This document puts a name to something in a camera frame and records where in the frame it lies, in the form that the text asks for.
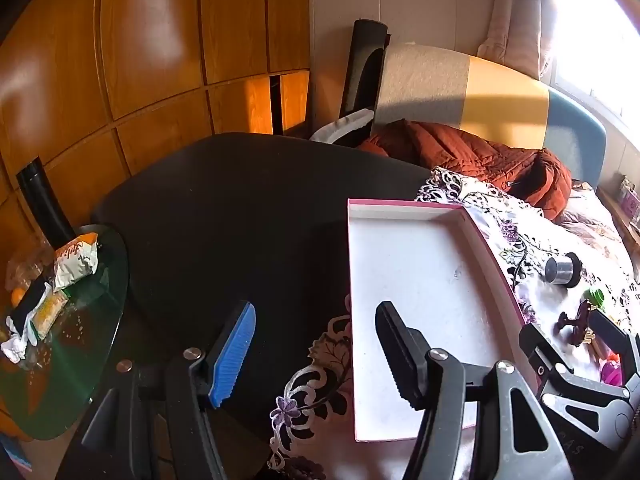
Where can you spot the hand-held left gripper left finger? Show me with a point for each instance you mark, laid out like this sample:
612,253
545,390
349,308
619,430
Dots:
235,355

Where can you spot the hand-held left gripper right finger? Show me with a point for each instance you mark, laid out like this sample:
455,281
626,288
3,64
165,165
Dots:
400,355

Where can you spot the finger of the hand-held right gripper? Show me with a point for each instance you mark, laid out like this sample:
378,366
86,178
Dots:
540,345
615,340

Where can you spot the pink rimmed white tray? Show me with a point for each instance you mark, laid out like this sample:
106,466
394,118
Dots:
425,270

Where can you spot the purple plastic cap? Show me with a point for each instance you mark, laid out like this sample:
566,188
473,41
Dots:
611,372

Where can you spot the red plastic toy figure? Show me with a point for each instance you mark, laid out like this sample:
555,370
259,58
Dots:
577,322

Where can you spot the green plug-in device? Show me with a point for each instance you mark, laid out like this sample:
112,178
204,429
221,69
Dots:
595,299

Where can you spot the black silver cylinder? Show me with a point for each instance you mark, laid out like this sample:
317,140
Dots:
562,270

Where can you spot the white embroidered floral tablecloth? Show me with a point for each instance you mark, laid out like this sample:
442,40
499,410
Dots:
310,390

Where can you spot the wooden bedside shelf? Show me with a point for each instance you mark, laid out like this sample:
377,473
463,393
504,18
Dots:
617,222

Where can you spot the purple box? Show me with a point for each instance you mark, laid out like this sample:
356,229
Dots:
629,197

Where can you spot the round green glass side table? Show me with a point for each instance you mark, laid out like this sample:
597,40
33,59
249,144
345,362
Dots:
75,360

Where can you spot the white orange snack packet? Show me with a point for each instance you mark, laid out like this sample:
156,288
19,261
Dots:
75,262

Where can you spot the yellow green snack packet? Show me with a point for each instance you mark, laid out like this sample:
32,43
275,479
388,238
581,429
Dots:
50,312

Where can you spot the rust quilted jacket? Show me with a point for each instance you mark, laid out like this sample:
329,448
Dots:
450,150

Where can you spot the black packet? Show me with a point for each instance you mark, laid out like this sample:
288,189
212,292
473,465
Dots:
30,300

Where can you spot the crumpled white paper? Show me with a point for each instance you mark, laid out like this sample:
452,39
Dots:
15,347

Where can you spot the small orange fruit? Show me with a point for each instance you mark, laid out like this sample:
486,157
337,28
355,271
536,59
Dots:
17,296

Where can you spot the clear plastic bag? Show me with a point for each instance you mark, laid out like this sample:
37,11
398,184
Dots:
27,265

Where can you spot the white curved plastic part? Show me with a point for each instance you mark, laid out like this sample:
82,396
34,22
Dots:
340,127

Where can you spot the black tube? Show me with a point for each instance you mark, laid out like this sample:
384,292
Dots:
45,205

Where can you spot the striped upholstered headboard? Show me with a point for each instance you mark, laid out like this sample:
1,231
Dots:
500,95

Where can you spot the black rolled mat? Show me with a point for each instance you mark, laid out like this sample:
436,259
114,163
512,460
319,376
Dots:
362,60

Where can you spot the window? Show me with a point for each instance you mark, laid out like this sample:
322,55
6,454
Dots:
600,35

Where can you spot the pale patterned curtain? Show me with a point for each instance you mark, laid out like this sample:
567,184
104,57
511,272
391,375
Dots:
515,20

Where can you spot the wooden panelled wardrobe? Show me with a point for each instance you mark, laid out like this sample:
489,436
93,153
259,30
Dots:
150,35

